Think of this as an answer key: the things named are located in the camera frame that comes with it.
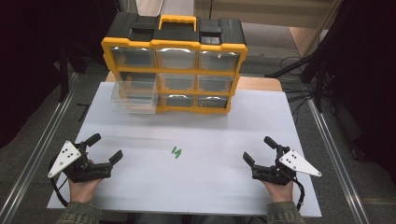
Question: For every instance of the person's right hand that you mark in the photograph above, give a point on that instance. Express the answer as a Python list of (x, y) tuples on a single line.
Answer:
[(280, 193)]

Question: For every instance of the black curtain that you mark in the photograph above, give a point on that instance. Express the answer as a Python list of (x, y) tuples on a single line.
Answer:
[(367, 77), (37, 46)]

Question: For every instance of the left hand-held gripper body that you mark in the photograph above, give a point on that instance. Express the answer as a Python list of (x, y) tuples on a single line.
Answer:
[(90, 171)]

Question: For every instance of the beige cabinet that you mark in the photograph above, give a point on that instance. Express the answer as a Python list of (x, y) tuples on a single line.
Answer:
[(264, 12)]

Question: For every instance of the clear plastic drawer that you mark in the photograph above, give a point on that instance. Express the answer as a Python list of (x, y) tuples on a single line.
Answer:
[(134, 100)]

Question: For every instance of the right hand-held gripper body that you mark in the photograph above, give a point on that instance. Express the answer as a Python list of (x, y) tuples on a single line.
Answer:
[(271, 174)]

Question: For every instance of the yellow black drawer organizer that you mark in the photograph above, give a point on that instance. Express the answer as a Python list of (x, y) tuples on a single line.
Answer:
[(174, 44)]

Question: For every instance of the person's left hand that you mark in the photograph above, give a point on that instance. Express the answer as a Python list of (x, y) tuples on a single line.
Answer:
[(82, 191)]

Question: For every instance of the metal floor rail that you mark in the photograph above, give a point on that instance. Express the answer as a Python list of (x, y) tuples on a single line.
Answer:
[(336, 155), (40, 146)]

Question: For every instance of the small green plastic piece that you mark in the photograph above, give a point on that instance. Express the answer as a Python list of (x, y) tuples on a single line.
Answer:
[(178, 153)]

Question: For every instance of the set of closed clear drawers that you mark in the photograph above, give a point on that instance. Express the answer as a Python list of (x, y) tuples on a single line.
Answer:
[(176, 59)]

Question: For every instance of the white table board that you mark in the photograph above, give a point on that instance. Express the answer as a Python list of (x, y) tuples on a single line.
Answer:
[(202, 183)]

